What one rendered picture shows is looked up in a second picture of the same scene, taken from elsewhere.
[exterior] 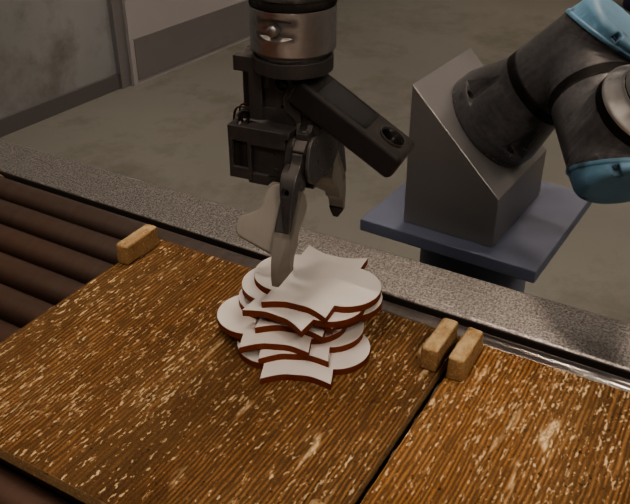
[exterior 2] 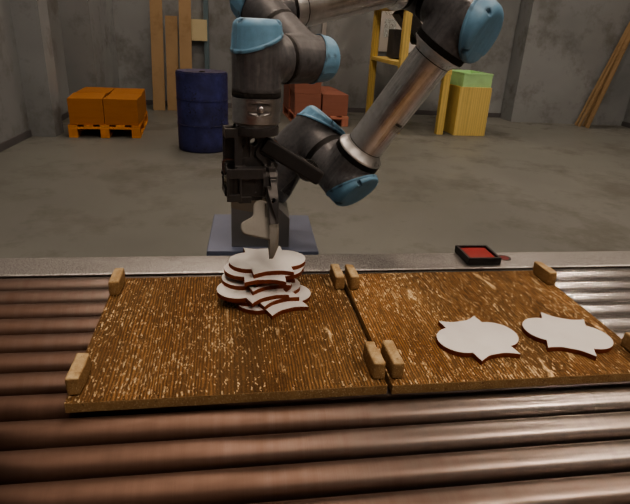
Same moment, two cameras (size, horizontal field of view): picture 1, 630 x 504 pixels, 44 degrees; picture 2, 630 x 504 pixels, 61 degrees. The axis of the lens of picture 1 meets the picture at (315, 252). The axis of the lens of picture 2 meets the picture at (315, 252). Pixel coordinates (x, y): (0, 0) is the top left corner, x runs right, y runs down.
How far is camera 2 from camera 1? 0.49 m
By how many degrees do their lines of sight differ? 36
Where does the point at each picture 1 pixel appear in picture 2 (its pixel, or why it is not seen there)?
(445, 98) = not seen: hidden behind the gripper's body
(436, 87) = not seen: hidden behind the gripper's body
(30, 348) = (111, 350)
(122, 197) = (51, 269)
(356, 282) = (288, 255)
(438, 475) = (390, 322)
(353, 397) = (321, 309)
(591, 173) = (347, 187)
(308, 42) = (276, 115)
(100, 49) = not seen: outside the picture
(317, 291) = (275, 263)
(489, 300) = (325, 261)
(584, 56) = (319, 134)
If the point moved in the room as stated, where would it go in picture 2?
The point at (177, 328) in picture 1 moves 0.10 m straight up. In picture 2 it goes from (193, 312) to (191, 256)
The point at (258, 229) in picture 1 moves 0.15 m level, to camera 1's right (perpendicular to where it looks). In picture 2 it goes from (256, 227) to (329, 211)
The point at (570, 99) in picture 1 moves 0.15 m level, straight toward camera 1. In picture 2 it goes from (321, 155) to (346, 171)
